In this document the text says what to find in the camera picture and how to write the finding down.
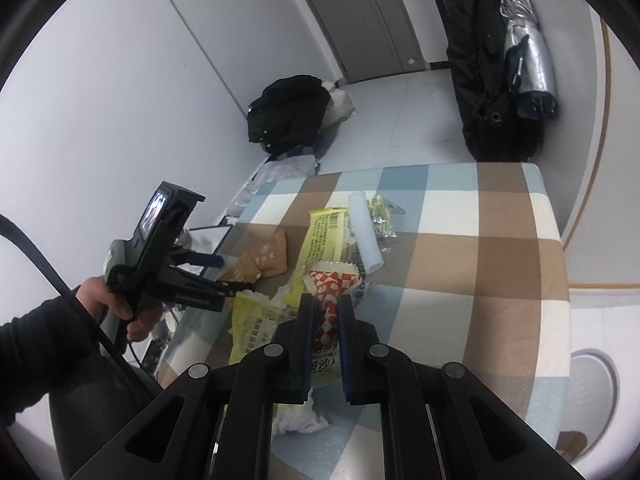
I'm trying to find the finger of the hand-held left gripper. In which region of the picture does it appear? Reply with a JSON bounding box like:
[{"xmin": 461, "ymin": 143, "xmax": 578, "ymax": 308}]
[
  {"xmin": 172, "ymin": 249, "xmax": 225, "ymax": 269},
  {"xmin": 212, "ymin": 281, "xmax": 257, "ymax": 296}
]

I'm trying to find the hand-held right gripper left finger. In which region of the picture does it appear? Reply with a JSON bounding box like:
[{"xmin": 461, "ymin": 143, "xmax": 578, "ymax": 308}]
[{"xmin": 70, "ymin": 294, "xmax": 318, "ymax": 480}]

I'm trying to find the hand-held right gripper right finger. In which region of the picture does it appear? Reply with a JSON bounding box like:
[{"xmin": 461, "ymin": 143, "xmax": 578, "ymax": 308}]
[{"xmin": 339, "ymin": 294, "xmax": 586, "ymax": 480}]

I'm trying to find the red white checked wrapper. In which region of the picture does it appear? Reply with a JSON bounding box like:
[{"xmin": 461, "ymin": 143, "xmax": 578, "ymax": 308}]
[{"xmin": 304, "ymin": 261, "xmax": 362, "ymax": 377}]

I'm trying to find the white tissue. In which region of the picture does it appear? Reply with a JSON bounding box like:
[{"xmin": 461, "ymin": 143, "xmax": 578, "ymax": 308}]
[{"xmin": 272, "ymin": 387, "xmax": 332, "ymax": 436}]

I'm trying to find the person's left forearm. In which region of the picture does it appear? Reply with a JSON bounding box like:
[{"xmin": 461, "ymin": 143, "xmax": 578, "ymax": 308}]
[{"xmin": 0, "ymin": 285, "xmax": 98, "ymax": 401}]

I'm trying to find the person's left hand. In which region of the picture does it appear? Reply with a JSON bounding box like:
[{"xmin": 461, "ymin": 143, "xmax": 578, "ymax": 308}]
[{"xmin": 75, "ymin": 275, "xmax": 164, "ymax": 343}]

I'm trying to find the yellow and white wrapper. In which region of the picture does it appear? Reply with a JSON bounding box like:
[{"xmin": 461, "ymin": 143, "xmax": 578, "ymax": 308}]
[{"xmin": 228, "ymin": 290, "xmax": 302, "ymax": 367}]

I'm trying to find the yellow snack wrapper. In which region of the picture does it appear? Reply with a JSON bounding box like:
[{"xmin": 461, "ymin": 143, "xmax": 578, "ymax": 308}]
[{"xmin": 297, "ymin": 208, "xmax": 366, "ymax": 292}]

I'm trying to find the white tube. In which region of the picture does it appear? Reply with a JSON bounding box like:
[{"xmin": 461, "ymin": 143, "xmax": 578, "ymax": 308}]
[{"xmin": 348, "ymin": 191, "xmax": 385, "ymax": 272}]

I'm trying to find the white and blue cloth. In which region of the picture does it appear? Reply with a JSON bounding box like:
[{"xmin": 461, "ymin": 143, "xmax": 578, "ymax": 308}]
[{"xmin": 248, "ymin": 152, "xmax": 322, "ymax": 202}]

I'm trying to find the clear yellow printed wrapper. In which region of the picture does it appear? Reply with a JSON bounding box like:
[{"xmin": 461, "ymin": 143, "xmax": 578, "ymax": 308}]
[{"xmin": 367, "ymin": 196, "xmax": 407, "ymax": 244}]

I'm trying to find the black jacket pile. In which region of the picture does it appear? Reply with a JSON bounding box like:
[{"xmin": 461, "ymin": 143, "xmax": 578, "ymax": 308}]
[{"xmin": 246, "ymin": 75, "xmax": 334, "ymax": 157}]

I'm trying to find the checked blanket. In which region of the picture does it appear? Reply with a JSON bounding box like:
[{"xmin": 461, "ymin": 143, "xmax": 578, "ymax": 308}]
[{"xmin": 160, "ymin": 162, "xmax": 572, "ymax": 480}]

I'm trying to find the white plastic bag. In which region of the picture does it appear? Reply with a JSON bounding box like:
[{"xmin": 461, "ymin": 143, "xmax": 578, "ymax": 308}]
[{"xmin": 320, "ymin": 80, "xmax": 357, "ymax": 132}]

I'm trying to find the white round container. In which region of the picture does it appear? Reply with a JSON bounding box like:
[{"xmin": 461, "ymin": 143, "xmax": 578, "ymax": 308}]
[{"xmin": 565, "ymin": 350, "xmax": 617, "ymax": 437}]

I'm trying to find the grey door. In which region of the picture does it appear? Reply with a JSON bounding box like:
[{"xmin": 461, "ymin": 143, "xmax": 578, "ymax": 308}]
[{"xmin": 295, "ymin": 0, "xmax": 429, "ymax": 85}]

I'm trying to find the hanging black coat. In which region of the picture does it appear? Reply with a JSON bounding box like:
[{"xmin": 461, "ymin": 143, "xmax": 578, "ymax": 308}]
[{"xmin": 444, "ymin": 0, "xmax": 547, "ymax": 162}]

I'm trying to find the silver folded umbrella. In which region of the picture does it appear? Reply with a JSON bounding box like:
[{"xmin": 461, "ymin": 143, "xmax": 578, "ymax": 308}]
[{"xmin": 497, "ymin": 0, "xmax": 558, "ymax": 121}]

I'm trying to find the black cable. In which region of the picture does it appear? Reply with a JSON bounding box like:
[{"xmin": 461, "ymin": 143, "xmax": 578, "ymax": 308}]
[{"xmin": 0, "ymin": 214, "xmax": 163, "ymax": 402}]

